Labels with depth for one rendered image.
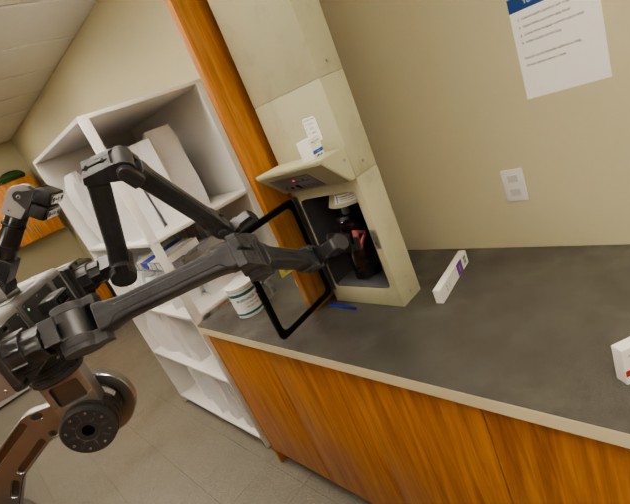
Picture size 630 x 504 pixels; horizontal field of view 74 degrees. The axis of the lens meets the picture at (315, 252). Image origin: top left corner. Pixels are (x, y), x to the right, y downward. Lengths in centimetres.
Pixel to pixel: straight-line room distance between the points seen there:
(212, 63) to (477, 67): 84
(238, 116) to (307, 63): 35
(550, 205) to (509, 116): 32
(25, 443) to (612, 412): 145
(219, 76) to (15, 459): 129
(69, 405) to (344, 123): 108
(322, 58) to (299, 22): 11
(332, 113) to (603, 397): 93
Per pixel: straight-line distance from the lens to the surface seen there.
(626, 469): 111
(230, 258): 90
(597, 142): 146
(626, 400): 104
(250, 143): 151
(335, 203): 141
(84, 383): 130
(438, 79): 155
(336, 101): 128
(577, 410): 102
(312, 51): 127
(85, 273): 143
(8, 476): 160
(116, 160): 118
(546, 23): 142
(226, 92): 151
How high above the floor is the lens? 167
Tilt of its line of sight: 19 degrees down
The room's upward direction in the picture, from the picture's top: 24 degrees counter-clockwise
